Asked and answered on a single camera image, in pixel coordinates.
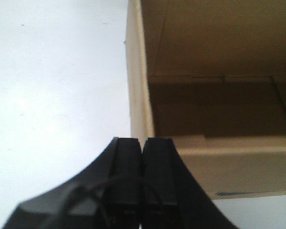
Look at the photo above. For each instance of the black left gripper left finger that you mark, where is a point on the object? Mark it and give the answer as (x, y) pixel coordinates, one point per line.
(106, 194)

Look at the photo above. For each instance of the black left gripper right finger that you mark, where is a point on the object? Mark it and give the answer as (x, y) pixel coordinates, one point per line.
(186, 204)

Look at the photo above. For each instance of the brown EcoFlow cardboard box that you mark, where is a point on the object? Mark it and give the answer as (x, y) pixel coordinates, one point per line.
(211, 75)

